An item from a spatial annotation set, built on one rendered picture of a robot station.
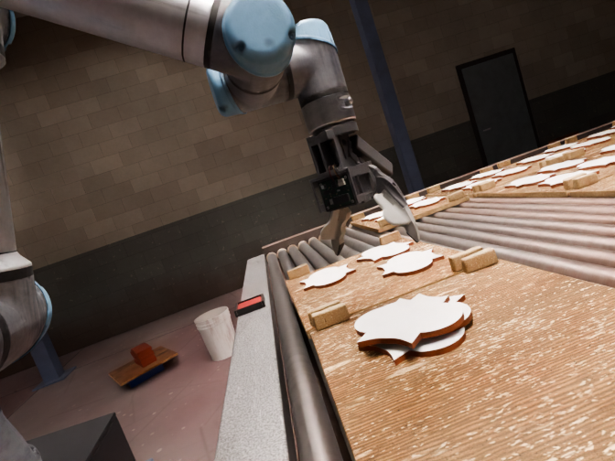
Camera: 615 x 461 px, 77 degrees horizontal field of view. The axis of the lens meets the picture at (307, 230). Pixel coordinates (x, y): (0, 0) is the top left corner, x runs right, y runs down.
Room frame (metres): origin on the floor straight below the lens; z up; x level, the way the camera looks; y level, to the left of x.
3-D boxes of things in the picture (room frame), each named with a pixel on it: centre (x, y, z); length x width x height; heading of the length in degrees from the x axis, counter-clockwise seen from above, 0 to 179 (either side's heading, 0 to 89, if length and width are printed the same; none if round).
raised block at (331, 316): (0.61, 0.01, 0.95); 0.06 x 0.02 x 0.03; 95
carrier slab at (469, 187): (1.58, -0.76, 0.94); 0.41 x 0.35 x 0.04; 5
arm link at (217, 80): (0.57, 0.01, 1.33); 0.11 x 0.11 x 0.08; 10
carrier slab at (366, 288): (0.84, -0.09, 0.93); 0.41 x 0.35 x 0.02; 6
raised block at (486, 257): (0.64, -0.26, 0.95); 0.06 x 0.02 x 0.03; 95
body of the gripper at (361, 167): (0.60, -0.08, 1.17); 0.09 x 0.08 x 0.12; 140
